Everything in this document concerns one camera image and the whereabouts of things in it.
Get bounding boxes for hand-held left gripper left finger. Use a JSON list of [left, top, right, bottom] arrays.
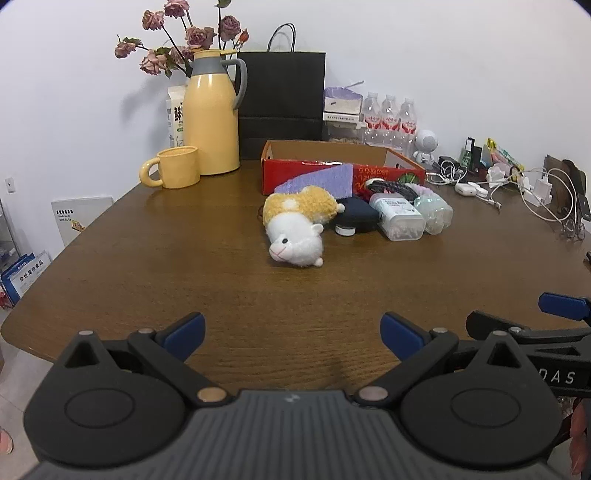
[[62, 312, 232, 409]]

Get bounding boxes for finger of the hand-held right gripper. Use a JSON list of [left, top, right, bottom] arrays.
[[465, 311, 591, 344], [538, 292, 591, 324]]

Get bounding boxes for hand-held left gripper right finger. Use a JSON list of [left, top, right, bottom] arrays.
[[353, 311, 529, 409]]

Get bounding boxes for clear cotton swab box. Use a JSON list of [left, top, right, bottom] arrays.
[[368, 194, 426, 241]]

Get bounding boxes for small clear plastic bottle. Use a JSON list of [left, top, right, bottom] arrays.
[[413, 193, 454, 235]]

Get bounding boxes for navy blue pouch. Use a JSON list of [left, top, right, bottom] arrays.
[[333, 198, 380, 234]]

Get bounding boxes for yellow white plush hamster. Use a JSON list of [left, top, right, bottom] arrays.
[[262, 185, 346, 268]]

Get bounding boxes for black braided cable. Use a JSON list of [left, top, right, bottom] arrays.
[[365, 179, 416, 200]]

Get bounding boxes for purple sponge cloth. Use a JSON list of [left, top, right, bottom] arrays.
[[273, 164, 355, 197]]

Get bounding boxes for red cardboard box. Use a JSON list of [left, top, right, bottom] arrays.
[[260, 140, 426, 195]]

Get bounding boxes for eyeglasses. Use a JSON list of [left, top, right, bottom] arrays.
[[561, 217, 589, 241]]

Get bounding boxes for brown leather bag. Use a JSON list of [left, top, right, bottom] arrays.
[[542, 154, 591, 217]]

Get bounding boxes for white sign board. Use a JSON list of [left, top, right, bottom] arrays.
[[51, 196, 115, 247]]

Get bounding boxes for colourful snack packets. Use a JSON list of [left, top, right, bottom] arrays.
[[482, 137, 526, 172]]

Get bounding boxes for yellow ceramic mug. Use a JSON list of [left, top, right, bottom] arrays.
[[139, 146, 201, 189]]

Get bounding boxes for dark green tube bottle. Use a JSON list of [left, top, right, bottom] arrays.
[[459, 137, 483, 168]]

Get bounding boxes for blue white pamphlets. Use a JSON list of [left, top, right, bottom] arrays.
[[0, 249, 52, 308]]

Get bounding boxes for white robot toy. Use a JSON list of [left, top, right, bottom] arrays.
[[412, 129, 440, 164]]

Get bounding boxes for yellow thermos jug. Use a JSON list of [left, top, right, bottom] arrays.
[[182, 48, 249, 175]]

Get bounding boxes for clear snack container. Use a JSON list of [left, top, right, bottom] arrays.
[[323, 121, 368, 145]]

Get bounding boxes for white milk carton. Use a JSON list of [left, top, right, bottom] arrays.
[[165, 85, 188, 148]]

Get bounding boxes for black paper bag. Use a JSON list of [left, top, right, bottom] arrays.
[[236, 23, 327, 161]]

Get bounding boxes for dried pink rose bouquet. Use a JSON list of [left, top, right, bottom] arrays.
[[115, 0, 250, 78]]

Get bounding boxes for white charger with cable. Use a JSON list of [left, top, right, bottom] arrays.
[[521, 167, 583, 224]]

